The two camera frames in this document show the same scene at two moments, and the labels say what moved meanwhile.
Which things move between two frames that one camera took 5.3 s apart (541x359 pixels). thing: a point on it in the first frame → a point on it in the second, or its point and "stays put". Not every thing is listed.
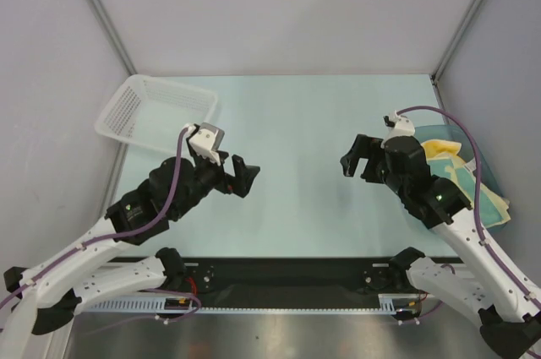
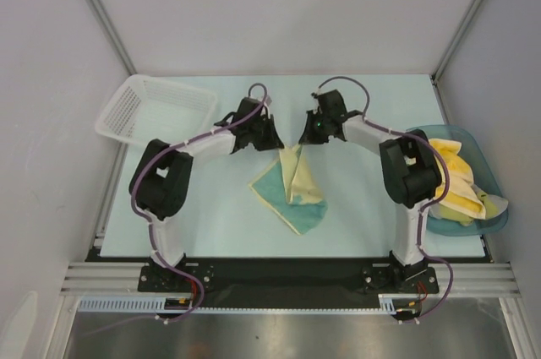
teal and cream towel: x=445 y=161 → x=288 y=188
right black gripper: x=373 y=160 → x=314 y=131
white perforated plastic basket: x=149 y=111 stays put
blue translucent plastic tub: x=472 y=154 stays put
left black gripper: x=238 y=184 → x=272 y=141
